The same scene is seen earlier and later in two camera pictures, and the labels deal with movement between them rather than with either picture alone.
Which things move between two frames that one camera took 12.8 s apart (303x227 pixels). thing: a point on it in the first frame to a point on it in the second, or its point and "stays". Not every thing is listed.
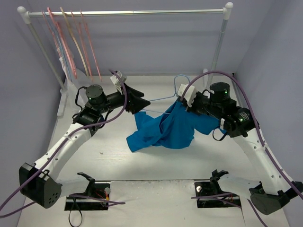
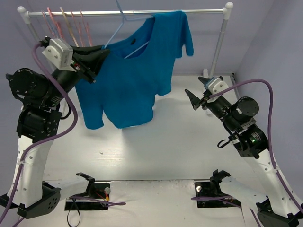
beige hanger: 75,40 stays
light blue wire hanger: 170,95 to 110,40
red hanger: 84,45 stays
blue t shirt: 175,129 to 138,68
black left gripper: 129,100 to 84,71
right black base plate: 213,187 stays
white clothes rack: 225,12 stays
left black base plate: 100,190 stays
